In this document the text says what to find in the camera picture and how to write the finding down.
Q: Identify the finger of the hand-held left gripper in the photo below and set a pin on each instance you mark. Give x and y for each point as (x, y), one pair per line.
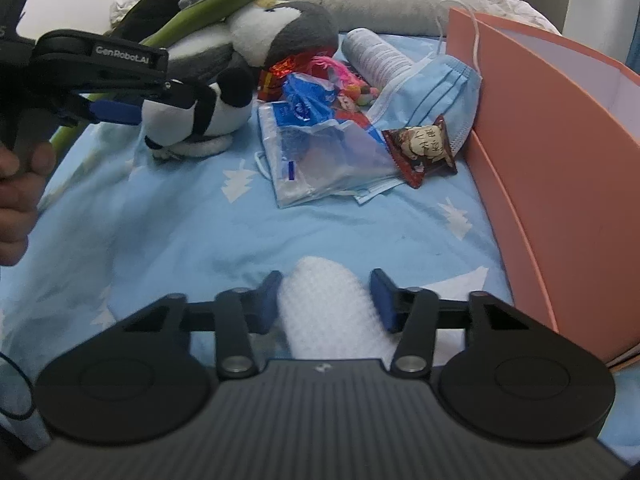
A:
(180, 94)
(117, 112)

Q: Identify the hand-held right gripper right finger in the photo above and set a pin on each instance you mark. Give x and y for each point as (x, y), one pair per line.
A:
(382, 305)

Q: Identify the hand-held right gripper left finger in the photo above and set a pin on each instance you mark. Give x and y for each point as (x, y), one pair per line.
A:
(270, 305)

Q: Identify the black and white panda plush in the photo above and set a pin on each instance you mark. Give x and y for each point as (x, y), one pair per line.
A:
(165, 122)

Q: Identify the white waffle towel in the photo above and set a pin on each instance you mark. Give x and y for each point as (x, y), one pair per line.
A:
(325, 300)

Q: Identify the brown snack packet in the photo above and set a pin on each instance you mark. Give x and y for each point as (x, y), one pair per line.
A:
(420, 147)

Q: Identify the pink box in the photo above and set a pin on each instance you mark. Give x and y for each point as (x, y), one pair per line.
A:
(560, 160)

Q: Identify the person's left hand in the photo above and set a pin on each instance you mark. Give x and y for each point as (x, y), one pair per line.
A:
(17, 200)

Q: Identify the white crumpled cloth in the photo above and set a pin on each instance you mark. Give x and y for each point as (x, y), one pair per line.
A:
(125, 7)

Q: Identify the green massage stick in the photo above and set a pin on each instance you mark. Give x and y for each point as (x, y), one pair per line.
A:
(220, 2)

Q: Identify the red wrapper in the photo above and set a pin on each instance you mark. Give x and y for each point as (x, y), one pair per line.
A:
(280, 71)

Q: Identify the blue printed bedsheet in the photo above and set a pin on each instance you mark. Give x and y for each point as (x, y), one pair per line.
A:
(200, 225)

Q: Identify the blue face mask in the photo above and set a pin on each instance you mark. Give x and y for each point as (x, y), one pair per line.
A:
(440, 90)
(375, 192)

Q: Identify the grey penguin plush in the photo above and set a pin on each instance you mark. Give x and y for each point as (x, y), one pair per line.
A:
(295, 30)

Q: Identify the pink feathery toy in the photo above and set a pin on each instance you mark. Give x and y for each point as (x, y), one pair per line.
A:
(330, 67)

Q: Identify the clear plastic bag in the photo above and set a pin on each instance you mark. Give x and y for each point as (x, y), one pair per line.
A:
(320, 160)

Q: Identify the white cylindrical bottle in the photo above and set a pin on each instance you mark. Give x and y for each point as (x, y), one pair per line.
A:
(370, 55)

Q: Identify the white shelf unit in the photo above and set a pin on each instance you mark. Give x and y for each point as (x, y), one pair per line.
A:
(600, 0)

